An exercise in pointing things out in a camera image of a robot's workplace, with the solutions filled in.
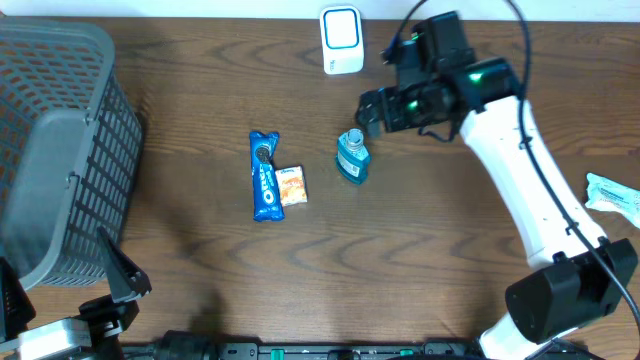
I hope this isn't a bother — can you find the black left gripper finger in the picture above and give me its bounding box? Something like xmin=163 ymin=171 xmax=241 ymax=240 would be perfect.
xmin=96 ymin=226 xmax=152 ymax=303
xmin=1 ymin=257 xmax=36 ymax=343

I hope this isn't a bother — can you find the teal mouthwash bottle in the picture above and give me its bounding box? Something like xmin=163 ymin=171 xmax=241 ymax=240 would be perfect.
xmin=335 ymin=128 xmax=371 ymax=184

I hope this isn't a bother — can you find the blue Oreo cookie pack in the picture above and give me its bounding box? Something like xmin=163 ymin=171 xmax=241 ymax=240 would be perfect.
xmin=249 ymin=131 xmax=285 ymax=222

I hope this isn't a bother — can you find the white wet wipes pack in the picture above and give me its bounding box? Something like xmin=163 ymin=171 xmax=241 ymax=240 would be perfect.
xmin=585 ymin=173 xmax=639 ymax=228

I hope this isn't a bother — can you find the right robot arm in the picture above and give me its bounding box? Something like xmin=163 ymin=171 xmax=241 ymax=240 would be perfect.
xmin=356 ymin=36 xmax=639 ymax=359

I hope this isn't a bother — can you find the white barcode scanner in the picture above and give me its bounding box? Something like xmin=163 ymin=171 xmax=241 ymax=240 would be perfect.
xmin=319 ymin=5 xmax=364 ymax=75

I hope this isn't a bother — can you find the grey plastic mesh basket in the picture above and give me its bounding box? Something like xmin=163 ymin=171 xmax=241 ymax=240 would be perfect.
xmin=1 ymin=17 xmax=144 ymax=289

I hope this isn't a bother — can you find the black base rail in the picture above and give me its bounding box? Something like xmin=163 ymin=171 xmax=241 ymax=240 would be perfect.
xmin=122 ymin=331 xmax=485 ymax=360

